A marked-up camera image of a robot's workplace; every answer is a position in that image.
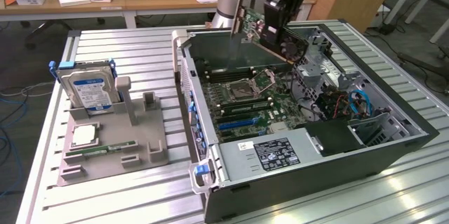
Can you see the graphics card with black fan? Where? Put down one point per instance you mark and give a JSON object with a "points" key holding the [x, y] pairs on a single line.
{"points": [[252, 21]]}

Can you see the metal socket cover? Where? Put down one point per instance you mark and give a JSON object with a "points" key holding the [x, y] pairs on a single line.
{"points": [[264, 79]]}

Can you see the grey parts rack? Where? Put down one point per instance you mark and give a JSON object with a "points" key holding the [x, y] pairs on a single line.
{"points": [[106, 161]]}

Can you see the grey disk bay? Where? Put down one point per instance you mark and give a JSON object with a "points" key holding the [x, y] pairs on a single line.
{"points": [[379, 129]]}

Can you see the grey power supply unit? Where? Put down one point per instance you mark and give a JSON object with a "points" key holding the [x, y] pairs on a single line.
{"points": [[246, 161]]}

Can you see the green motherboard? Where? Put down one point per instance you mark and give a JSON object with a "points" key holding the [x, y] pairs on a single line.
{"points": [[278, 114]]}

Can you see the wooden desk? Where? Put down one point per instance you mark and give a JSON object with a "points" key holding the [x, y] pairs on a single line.
{"points": [[158, 0]]}

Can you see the black open PC case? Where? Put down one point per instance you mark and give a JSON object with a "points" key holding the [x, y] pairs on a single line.
{"points": [[316, 182]]}

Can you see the metal drive cage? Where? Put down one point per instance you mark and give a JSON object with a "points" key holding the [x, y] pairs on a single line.
{"points": [[308, 76]]}

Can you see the black office chair base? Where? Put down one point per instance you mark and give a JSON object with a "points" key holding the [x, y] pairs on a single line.
{"points": [[31, 44]]}

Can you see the hard disk with blue label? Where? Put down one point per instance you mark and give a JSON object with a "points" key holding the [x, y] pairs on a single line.
{"points": [[87, 90]]}

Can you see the blue expansion slot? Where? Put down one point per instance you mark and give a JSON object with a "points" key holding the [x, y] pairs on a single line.
{"points": [[236, 124]]}

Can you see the CPU socket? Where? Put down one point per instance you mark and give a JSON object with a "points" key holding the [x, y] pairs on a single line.
{"points": [[242, 91]]}

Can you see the green RAM stick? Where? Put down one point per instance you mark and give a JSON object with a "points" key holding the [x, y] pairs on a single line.
{"points": [[102, 149]]}

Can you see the blue case latch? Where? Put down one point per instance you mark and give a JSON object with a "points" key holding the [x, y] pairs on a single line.
{"points": [[200, 170]]}

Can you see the black floor box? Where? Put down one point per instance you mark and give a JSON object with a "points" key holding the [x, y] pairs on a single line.
{"points": [[387, 29]]}

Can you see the RAM stick in slot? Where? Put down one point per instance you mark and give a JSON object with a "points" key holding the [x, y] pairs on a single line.
{"points": [[246, 107]]}

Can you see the silver CPU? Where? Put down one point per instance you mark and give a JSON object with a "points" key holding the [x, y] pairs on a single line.
{"points": [[86, 134]]}

